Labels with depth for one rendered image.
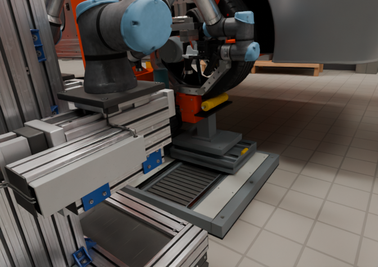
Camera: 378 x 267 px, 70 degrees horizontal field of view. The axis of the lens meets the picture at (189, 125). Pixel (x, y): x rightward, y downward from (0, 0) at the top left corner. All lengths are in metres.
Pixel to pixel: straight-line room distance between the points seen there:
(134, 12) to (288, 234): 1.21
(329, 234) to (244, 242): 0.40
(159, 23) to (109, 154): 0.32
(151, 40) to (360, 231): 1.32
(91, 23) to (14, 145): 0.33
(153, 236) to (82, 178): 0.61
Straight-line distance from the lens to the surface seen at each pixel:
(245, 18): 1.15
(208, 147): 1.76
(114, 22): 0.68
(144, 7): 0.64
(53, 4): 1.30
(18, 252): 0.99
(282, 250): 1.40
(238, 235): 1.44
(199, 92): 1.59
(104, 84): 0.76
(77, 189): 0.60
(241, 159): 1.77
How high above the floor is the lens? 0.98
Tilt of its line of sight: 21 degrees down
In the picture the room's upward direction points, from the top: 4 degrees counter-clockwise
